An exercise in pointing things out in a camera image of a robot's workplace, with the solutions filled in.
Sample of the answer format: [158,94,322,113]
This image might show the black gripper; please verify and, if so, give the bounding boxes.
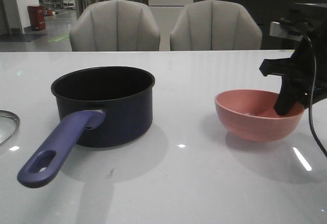
[259,24,326,116]

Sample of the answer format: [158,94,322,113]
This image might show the pink bowl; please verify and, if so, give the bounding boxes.
[215,89,305,142]

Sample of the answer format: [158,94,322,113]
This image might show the glass lid blue knob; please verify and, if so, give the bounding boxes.
[1,110,20,146]

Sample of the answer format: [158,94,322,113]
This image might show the dark counter cabinet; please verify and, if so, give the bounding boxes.
[194,0,326,50]

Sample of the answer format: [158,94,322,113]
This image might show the right grey chair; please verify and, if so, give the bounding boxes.
[170,0,262,51]

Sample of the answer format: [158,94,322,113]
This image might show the grey chair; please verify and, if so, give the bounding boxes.
[170,0,262,51]
[69,0,160,52]

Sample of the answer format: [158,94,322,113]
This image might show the white cabinet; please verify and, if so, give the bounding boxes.
[148,0,193,51]

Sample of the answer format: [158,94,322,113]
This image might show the dark blue saucepan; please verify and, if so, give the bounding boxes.
[17,66,155,188]

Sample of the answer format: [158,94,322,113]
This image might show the left grey chair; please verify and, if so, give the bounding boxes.
[69,0,160,52]

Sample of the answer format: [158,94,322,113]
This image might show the red bin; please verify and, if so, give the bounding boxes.
[28,5,46,31]

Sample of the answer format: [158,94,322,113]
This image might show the black right cable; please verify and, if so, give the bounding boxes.
[301,33,327,158]

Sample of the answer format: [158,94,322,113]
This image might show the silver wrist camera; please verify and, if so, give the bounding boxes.
[269,21,302,41]

